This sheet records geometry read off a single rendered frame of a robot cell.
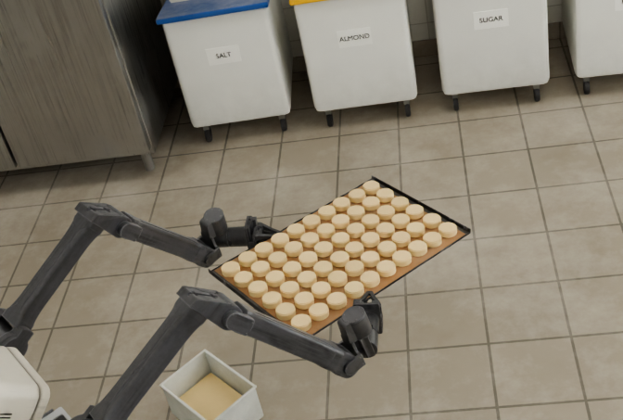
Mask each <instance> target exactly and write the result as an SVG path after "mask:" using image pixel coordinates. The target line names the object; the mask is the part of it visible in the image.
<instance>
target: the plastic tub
mask: <svg viewBox="0 0 623 420"><path fill-rule="evenodd" d="M159 386H160V387H161V388H162V389H163V391H164V394H165V396H166V399H167V401H168V403H169V405H170V408H171V410H172V413H173V414H174V415H175V416H176V417H178V418H179V419H180V420H260V419H261V418H262V417H263V412H262V408H261V404H260V401H259V398H258V395H257V391H256V387H257V386H256V385H254V384H253V383H251V382H250V381H249V380H247V379H246V378H244V377H243V376H242V375H240V374H239V373H238V372H237V371H235V370H234V369H233V368H231V367H230V366H228V365H227V364H226V363H224V362H222V361H221V360H220V359H218V358H217V357H215V356H214V355H213V354H211V353H210V352H209V351H207V350H203V351H201V352H200V353H199V354H198V355H197V356H195V357H194V358H193V359H192V360H190V361H189V362H188V363H186V364H185V365H184V366H183V367H181V368H180V369H179V370H177V371H176V372H175V373H174V374H172V375H171V376H170V377H168V378H167V379H166V380H165V381H163V382H162V383H161V384H159Z"/></svg>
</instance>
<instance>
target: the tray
mask: <svg viewBox="0 0 623 420"><path fill-rule="evenodd" d="M368 181H376V182H378V183H379V186H380V187H382V188H389V189H391V190H392V191H393V193H394V195H395V196H397V197H406V198H408V200H409V203H410V204H412V205H413V204H416V205H420V206H422V207H423V208H424V211H425V212H427V213H436V214H438V215H439V216H440V217H441V220H442V221H443V222H445V223H454V224H455V225H456V226H457V230H459V231H461V232H463V233H465V235H463V236H462V237H460V238H459V239H457V240H456V241H454V242H453V243H451V244H450V245H448V246H447V247H446V248H449V247H450V246H452V245H453V244H455V243H456V242H458V241H459V240H461V239H462V238H464V237H465V236H467V235H469V234H470V233H471V229H470V228H468V227H466V226H465V225H463V224H461V223H458V222H456V221H455V220H454V219H452V218H450V217H448V216H446V215H444V214H443V213H441V212H439V211H437V210H434V209H433V208H431V207H429V206H427V205H426V204H424V203H422V202H421V201H419V200H417V199H415V198H413V197H411V196H409V195H407V194H405V193H403V192H401V191H400V190H399V189H397V188H395V187H393V186H391V185H389V184H387V183H385V182H383V181H381V180H379V179H377V178H376V177H374V176H373V175H372V178H371V179H370V180H368ZM368 181H366V182H368ZM446 248H444V249H442V250H441V251H439V252H438V253H436V254H435V255H433V256H432V257H430V258H429V259H427V260H426V261H423V262H422V263H420V264H419V265H417V266H416V267H414V268H413V269H412V270H411V271H409V272H408V273H406V274H404V275H402V276H401V277H399V278H398V279H396V280H395V281H393V282H392V283H390V284H389V285H387V286H385V287H384V288H382V289H381V290H379V291H377V292H376V293H375V295H377V294H378V293H380V292H381V291H383V290H384V289H386V288H387V287H389V286H391V285H392V284H394V283H395V282H397V281H399V280H400V279H402V277H404V276H405V275H407V274H409V273H410V272H412V271H413V270H415V269H416V268H418V267H419V266H421V265H422V264H424V263H426V262H427V261H429V260H431V259H432V258H434V257H435V256H437V255H438V254H440V252H442V251H443V250H445V249H446ZM223 264H224V263H223ZM223 264H221V265H220V266H218V267H216V268H214V269H213V270H210V269H209V273H210V274H211V275H212V276H214V277H215V278H216V279H217V280H219V281H220V282H221V283H223V284H224V285H225V286H227V287H228V288H229V289H231V290H232V291H233V292H234V293H236V294H237V296H238V297H240V298H241V299H243V300H244V301H245V302H246V303H248V304H249V305H250V306H252V307H253V308H254V309H255V310H257V311H258V312H261V313H264V314H266V315H268V316H271V317H273V316H272V315H271V314H269V313H268V312H267V311H265V310H264V309H263V308H262V307H261V306H260V305H258V304H257V303H256V302H255V301H253V300H252V299H250V298H249V297H248V296H247V295H245V294H244V293H243V292H241V291H240V290H239V289H237V288H236V287H235V286H233V285H232V284H231V283H229V282H228V281H227V280H226V279H224V278H223V277H222V276H220V275H219V274H218V273H216V272H215V271H214V270H216V269H218V268H220V267H221V266H223ZM341 317H342V315H341V316H339V317H338V318H337V319H335V320H334V321H332V322H331V323H329V324H328V325H326V326H324V327H323V328H321V329H320V330H318V331H317V332H315V333H313V335H316V334H317V333H319V332H320V331H322V330H323V329H325V328H327V327H328V326H329V325H331V324H332V323H334V322H335V321H337V320H338V319H339V318H341ZM273 318H274V319H276V318H275V317H273Z"/></svg>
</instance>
